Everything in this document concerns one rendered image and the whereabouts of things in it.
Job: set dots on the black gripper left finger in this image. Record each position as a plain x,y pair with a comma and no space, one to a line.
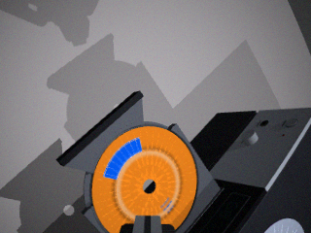
140,225

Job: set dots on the silver cd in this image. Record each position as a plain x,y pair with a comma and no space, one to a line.
286,225

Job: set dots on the orange cd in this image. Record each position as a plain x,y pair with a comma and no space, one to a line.
140,154

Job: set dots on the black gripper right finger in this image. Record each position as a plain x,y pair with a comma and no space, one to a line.
154,226

